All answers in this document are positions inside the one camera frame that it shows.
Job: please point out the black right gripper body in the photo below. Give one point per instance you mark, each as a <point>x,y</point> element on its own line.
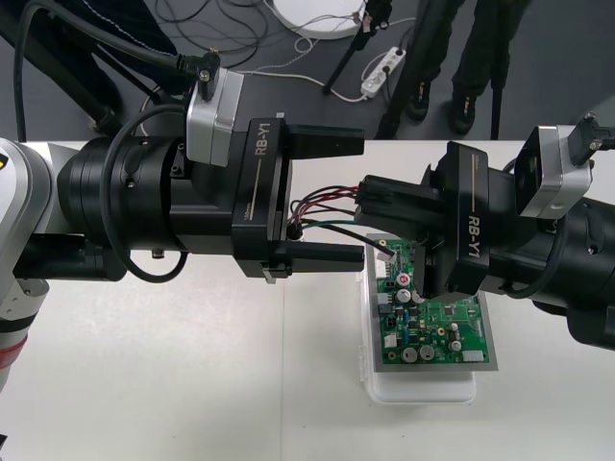
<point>468,225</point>

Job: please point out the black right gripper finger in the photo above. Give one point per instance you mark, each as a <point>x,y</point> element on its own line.
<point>408,217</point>
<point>413,193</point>

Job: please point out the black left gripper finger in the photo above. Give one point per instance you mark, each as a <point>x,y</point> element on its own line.
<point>327,141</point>
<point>327,257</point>

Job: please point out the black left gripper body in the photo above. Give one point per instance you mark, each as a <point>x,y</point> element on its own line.
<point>259,201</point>

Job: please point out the silver and black left arm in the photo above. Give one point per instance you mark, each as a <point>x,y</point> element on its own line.
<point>120,182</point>

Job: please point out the silver and black right arm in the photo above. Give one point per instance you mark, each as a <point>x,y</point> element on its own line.
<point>586,269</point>

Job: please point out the white power strip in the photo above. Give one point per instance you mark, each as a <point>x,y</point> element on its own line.
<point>379,77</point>

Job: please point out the white round base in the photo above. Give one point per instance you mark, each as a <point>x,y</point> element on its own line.
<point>317,19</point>

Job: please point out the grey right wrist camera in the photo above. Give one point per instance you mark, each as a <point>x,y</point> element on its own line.
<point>548,177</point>

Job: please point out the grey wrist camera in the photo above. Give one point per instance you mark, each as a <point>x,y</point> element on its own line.
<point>548,177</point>
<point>211,120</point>

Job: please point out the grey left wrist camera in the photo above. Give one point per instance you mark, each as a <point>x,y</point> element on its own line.
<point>211,120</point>

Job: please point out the green circuit board grey frame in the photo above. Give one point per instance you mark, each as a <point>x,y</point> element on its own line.
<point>432,336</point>

